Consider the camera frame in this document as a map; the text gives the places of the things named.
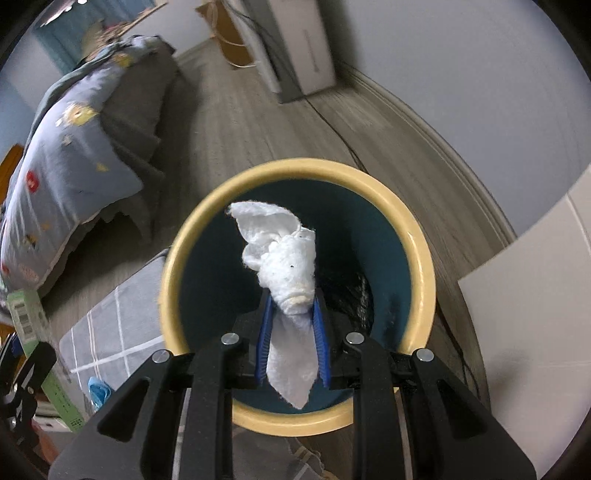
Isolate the teal curtain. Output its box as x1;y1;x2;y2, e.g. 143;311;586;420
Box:
32;0;137;43

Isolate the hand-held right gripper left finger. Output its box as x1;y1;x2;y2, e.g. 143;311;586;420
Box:
48;295;274;480

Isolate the wooden cabinet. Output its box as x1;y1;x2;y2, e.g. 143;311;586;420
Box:
196;0;257;68

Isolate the white tissue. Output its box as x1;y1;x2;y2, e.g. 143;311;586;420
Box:
225;200;321;411

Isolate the green cardboard box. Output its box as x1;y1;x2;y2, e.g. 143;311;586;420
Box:
6;290;86;433

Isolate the grey bed skirt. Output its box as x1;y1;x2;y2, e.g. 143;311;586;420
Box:
99;44;182;241

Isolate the wooden headboard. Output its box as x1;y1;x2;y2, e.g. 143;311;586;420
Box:
0;143;25;197

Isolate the white air purifier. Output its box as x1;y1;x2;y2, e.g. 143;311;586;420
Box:
242;0;336;103

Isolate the grey mat with white grid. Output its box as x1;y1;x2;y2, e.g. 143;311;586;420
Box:
59;249;324;480

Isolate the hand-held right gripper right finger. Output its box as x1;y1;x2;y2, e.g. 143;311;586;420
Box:
311;295;539;480

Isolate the blue face mask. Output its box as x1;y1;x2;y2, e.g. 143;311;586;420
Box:
88;376;114;411

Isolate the teal bin with yellow rim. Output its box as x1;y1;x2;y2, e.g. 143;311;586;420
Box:
159;158;437;437

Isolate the bed with patterned duvet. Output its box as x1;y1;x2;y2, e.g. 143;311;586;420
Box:
0;34;178;296

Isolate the white cabinet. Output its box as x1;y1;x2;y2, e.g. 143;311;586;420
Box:
457;168;591;472

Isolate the black cable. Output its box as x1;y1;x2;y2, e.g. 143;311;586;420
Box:
226;0;372;172

